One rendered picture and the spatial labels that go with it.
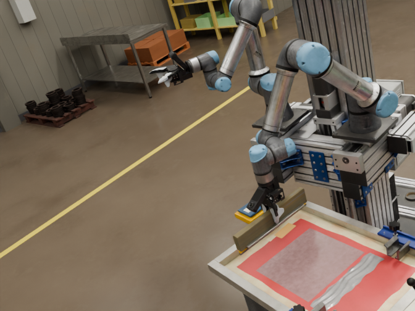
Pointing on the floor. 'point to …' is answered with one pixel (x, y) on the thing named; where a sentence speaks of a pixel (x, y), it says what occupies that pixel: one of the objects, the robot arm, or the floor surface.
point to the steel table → (131, 76)
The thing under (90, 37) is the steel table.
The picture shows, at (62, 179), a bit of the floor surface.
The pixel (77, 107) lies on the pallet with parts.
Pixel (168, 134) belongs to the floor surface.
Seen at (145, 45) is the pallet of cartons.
